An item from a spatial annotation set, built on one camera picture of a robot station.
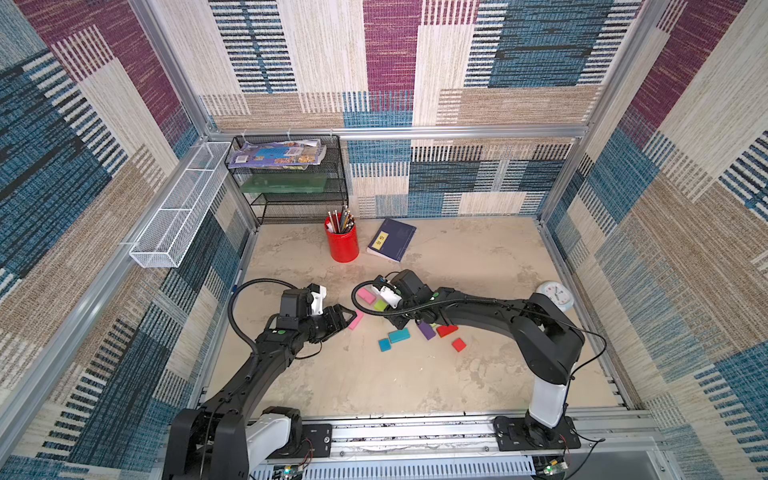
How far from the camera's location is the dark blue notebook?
111 centimetres

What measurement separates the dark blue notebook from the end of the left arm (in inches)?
14.5

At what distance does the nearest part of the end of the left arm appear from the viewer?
728 mm
